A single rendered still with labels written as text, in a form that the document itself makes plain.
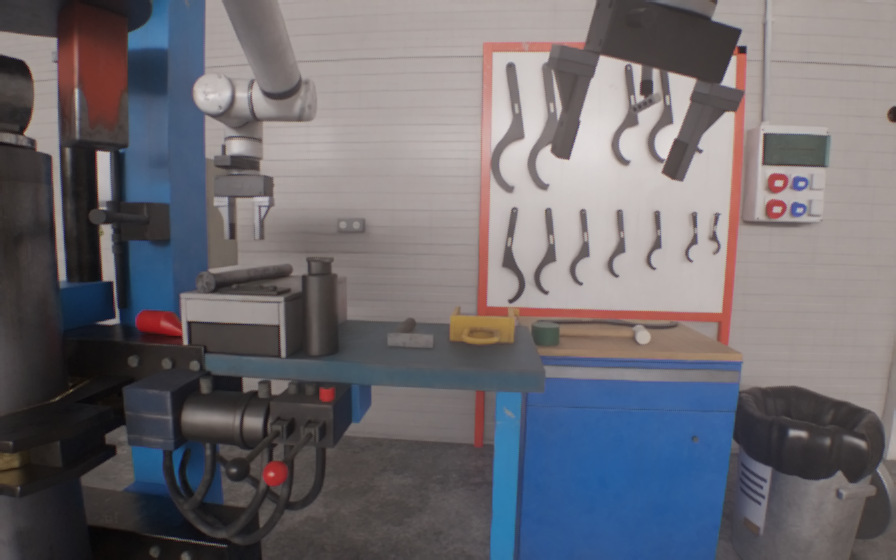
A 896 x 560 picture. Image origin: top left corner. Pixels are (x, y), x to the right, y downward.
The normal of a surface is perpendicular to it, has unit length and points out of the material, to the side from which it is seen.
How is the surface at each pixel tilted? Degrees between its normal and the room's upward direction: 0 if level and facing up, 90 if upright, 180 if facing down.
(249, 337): 90
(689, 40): 114
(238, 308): 90
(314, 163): 90
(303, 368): 90
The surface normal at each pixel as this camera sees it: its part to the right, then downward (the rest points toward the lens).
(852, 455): -0.61, 0.13
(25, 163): 0.99, 0.03
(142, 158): -0.09, 0.11
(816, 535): -0.33, 0.15
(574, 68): 0.08, 0.50
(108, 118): 0.86, 0.07
